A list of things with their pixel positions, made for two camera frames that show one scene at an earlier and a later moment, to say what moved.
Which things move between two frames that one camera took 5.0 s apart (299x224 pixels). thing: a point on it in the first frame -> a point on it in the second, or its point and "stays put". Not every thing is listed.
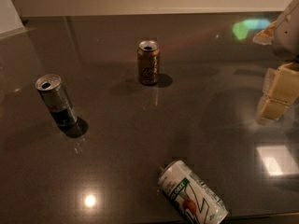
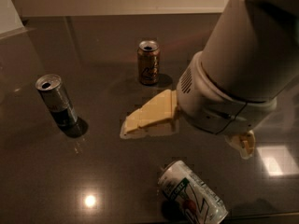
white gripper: [288, 35] -> [215, 105]
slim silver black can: [55, 97] stays put
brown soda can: [149, 62] stays put
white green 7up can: [192, 198] stays put
